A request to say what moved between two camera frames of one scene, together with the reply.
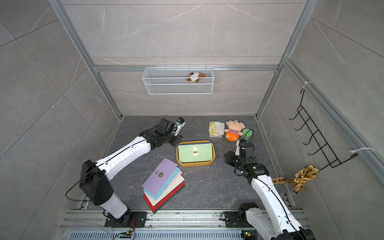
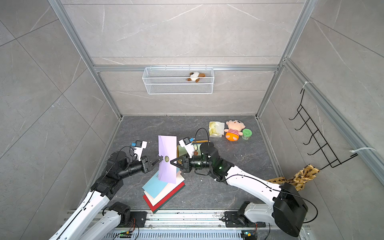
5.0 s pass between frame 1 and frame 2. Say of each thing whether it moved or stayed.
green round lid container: stayed
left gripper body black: moved
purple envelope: moved
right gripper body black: moved
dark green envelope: stayed
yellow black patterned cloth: stayed
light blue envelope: moved
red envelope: stayed
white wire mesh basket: stayed
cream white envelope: stayed
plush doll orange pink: stayed
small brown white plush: stayed
